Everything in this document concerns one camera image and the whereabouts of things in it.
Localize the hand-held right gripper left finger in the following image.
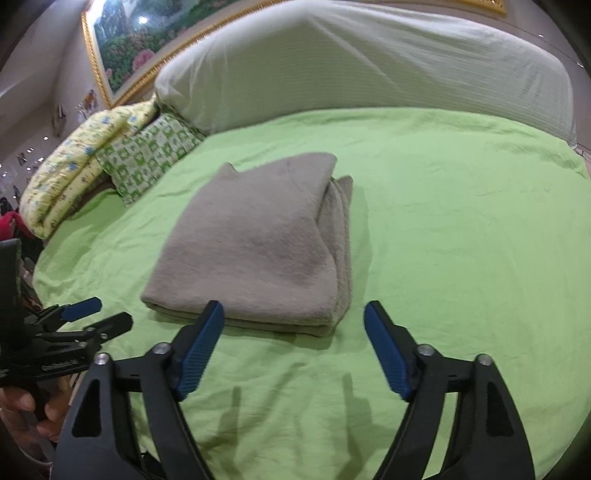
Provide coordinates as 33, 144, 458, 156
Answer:
50, 300, 225, 480

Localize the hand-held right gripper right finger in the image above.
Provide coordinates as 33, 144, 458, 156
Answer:
364, 300, 536, 480

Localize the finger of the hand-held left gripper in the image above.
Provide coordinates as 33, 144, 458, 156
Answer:
85, 311, 134, 343
41, 296, 103, 324

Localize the beige knit sweater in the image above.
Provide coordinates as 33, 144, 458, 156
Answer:
140, 151, 354, 337

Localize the person's left hand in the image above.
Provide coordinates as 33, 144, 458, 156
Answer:
0, 384, 75, 464

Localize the red cloth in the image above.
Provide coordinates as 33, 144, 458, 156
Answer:
0, 213, 28, 241

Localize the yellow printed quilt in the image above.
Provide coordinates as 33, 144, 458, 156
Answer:
18, 99, 160, 240

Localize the green bed sheet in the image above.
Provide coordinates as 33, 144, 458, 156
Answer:
32, 107, 589, 480

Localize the green and white patterned pillow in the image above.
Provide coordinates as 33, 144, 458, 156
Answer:
95, 113, 206, 206

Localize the gold framed landscape painting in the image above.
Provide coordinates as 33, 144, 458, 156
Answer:
81, 0, 506, 109

